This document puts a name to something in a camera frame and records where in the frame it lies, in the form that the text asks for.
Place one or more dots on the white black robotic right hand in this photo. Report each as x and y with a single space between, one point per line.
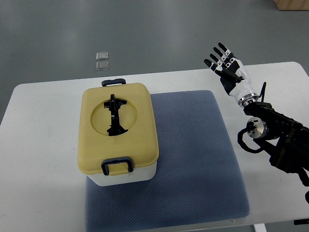
233 75

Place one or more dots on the yellow storage box lid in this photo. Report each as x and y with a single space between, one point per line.
117 131

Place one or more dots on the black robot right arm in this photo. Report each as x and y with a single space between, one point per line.
283 138

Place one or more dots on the cardboard box corner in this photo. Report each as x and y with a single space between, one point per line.
292 5

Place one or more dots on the white storage box base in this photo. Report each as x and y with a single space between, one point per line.
138 174

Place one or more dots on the blue grey fabric mat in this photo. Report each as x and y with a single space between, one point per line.
197 180

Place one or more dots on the white table leg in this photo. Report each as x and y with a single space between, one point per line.
259 227

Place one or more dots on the black object at edge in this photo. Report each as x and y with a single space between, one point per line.
301 222

